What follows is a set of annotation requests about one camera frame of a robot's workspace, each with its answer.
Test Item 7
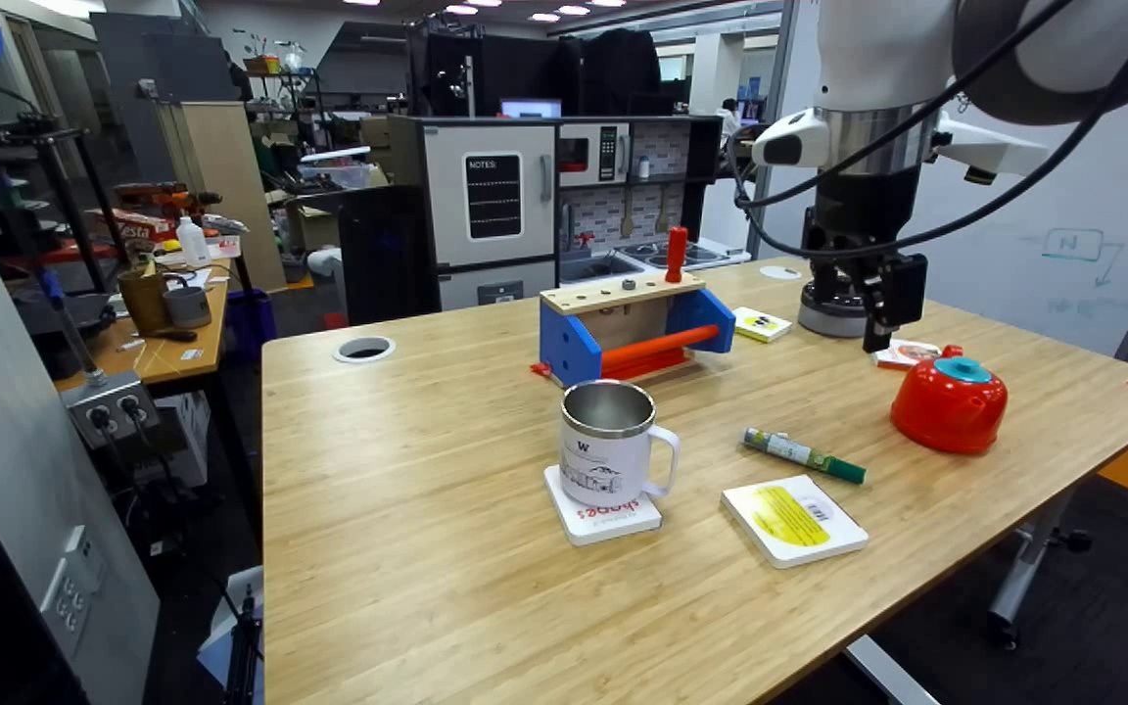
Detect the white metal mug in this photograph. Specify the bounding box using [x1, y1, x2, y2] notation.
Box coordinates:
[561, 379, 680, 508]

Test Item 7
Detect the green marker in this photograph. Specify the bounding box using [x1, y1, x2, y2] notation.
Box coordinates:
[740, 426, 864, 487]

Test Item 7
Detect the yellow white small book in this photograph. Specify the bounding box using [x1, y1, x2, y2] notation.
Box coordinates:
[720, 473, 869, 569]

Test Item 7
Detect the small yellow green book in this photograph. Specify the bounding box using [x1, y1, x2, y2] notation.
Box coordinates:
[735, 307, 790, 344]

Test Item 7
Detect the grey pot with black lid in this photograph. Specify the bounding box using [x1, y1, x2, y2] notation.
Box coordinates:
[800, 289, 864, 342]

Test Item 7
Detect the white coaster under mug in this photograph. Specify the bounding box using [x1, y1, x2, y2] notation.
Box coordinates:
[543, 468, 662, 545]

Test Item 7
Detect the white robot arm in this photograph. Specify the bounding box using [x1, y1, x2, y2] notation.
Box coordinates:
[800, 0, 1128, 351]

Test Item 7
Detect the white microwave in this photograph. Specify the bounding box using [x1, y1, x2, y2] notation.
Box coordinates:
[555, 122, 632, 188]

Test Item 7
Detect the blue wooden toy toolbox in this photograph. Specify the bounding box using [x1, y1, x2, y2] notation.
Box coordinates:
[531, 227, 735, 387]

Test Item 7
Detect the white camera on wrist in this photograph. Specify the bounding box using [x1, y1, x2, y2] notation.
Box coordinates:
[747, 109, 1051, 178]

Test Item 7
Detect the white table leg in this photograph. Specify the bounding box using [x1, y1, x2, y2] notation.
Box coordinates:
[992, 525, 1056, 626]

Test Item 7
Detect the orange teapot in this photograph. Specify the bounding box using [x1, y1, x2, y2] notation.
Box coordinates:
[889, 351, 1008, 453]

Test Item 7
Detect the white red small book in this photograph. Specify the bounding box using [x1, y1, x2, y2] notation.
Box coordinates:
[873, 338, 944, 370]

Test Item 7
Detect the white oven cabinet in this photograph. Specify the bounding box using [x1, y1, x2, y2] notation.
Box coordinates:
[423, 122, 555, 310]

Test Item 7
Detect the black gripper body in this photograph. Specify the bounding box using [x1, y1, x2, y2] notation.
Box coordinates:
[803, 169, 915, 315]

